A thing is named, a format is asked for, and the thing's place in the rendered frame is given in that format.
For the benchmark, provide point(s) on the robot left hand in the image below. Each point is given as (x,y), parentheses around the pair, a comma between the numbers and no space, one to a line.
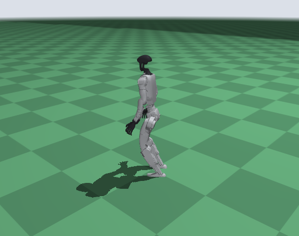
(130,126)

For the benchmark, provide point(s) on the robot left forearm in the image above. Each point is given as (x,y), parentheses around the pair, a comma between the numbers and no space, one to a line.
(139,110)

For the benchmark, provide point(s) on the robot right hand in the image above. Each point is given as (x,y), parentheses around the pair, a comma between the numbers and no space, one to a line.
(144,113)

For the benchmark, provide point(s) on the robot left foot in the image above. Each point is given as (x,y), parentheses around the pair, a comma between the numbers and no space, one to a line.
(156,175)

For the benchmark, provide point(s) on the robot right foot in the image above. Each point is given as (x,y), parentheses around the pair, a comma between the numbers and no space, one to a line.
(163,167)

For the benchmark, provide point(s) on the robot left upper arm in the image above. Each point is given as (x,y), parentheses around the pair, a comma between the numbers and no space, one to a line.
(142,82)

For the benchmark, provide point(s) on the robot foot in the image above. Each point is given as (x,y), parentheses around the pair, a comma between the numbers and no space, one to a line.
(156,175)
(163,167)

